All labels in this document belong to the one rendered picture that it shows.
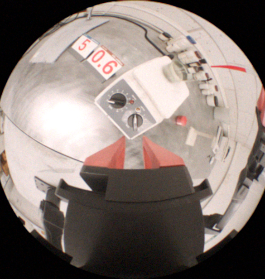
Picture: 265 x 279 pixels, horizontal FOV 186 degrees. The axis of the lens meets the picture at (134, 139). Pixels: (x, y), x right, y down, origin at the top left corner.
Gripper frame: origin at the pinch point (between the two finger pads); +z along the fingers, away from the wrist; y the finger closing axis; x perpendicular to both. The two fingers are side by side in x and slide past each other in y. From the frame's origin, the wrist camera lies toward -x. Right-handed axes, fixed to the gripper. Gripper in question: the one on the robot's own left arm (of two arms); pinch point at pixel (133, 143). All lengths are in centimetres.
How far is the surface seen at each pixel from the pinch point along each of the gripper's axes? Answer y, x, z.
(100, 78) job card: 8.1, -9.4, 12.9
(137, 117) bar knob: -0.6, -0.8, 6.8
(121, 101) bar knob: 2.3, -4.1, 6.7
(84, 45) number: 13.0, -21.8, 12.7
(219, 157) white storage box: -94, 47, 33
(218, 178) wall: -119, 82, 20
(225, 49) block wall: -41, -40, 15
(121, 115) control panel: 2.6, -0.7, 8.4
